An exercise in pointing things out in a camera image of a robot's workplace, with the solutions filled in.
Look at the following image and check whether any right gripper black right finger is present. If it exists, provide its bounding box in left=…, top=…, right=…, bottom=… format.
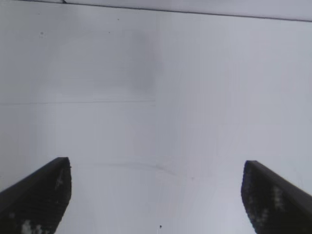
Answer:
left=241, top=160, right=312, bottom=234

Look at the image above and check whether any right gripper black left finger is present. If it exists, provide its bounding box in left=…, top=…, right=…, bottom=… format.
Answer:
left=0, top=157, right=72, bottom=234

